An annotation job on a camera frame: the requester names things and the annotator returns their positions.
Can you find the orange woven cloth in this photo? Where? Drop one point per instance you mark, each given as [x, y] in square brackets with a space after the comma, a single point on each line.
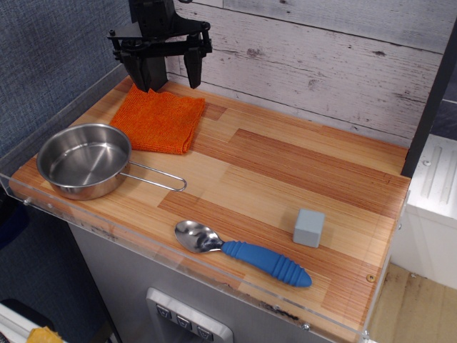
[159, 122]

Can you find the grey cube block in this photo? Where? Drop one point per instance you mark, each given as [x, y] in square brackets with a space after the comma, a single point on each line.
[308, 228]

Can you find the blue handled metal spoon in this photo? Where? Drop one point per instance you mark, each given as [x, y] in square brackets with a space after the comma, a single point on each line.
[200, 239]

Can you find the black right post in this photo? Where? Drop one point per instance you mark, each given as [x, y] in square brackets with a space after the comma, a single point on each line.
[433, 103]

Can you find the white ribbed side unit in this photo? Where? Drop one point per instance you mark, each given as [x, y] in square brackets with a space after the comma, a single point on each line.
[425, 242]

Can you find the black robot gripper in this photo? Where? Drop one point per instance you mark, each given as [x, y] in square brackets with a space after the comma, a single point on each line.
[186, 37]

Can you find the clear acrylic guard rail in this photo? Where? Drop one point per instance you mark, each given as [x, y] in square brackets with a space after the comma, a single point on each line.
[250, 170]

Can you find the yellow black object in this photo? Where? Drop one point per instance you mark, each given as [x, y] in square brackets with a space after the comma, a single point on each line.
[43, 335]

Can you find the silver cabinet with dispenser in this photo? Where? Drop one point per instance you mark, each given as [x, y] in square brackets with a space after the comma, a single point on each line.
[157, 291]

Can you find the silver metal pan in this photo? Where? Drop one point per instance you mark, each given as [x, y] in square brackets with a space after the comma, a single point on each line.
[89, 161]

